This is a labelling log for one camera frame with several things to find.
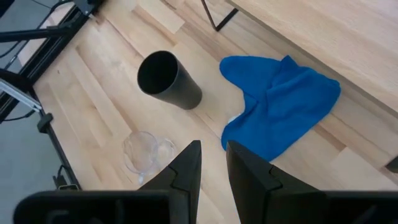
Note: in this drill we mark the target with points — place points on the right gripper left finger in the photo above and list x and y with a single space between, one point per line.
185 177

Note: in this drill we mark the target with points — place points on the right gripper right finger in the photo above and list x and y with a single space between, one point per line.
258 189

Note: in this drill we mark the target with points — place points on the clear glass mug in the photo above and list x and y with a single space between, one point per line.
140 152

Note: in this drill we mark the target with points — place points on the black metal shelf leg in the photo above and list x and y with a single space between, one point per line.
227 20

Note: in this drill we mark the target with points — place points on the blue cloth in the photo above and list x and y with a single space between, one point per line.
280 102

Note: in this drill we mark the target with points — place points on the white LED light bar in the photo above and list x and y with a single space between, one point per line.
21 95

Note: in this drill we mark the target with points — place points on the black table frame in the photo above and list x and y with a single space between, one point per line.
46 53

